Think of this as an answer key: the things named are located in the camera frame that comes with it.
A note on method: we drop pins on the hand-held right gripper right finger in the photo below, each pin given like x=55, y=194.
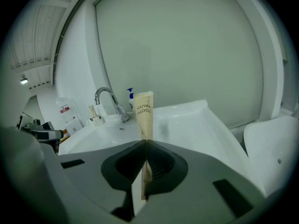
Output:
x=201, y=178

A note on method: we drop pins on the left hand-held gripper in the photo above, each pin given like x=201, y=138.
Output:
x=46, y=126

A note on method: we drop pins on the white cup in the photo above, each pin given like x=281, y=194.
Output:
x=96, y=121

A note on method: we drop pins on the orange seat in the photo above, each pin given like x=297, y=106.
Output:
x=66, y=134

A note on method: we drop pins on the large grey blind window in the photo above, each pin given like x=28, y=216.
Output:
x=182, y=55

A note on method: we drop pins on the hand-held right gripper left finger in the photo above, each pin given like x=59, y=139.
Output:
x=88, y=171

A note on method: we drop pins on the chrome faucet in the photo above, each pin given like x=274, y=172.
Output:
x=107, y=94

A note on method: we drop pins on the white washbasin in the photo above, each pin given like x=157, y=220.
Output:
x=187, y=129

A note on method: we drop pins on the white pump soap bottle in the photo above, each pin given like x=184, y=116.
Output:
x=130, y=99

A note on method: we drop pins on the ceiling tube light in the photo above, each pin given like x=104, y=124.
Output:
x=23, y=81

